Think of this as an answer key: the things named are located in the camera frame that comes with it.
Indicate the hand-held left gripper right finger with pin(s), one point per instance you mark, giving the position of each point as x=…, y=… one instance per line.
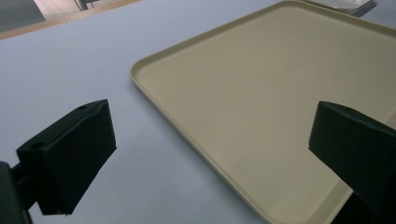
x=358, y=149

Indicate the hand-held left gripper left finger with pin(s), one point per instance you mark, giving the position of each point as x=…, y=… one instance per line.
x=70, y=155

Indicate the beige plastic tray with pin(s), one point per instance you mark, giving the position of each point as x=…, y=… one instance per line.
x=264, y=102

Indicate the silver metal container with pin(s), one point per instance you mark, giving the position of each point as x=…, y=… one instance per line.
x=345, y=5

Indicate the metal stand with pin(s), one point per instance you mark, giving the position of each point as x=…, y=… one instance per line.
x=83, y=3

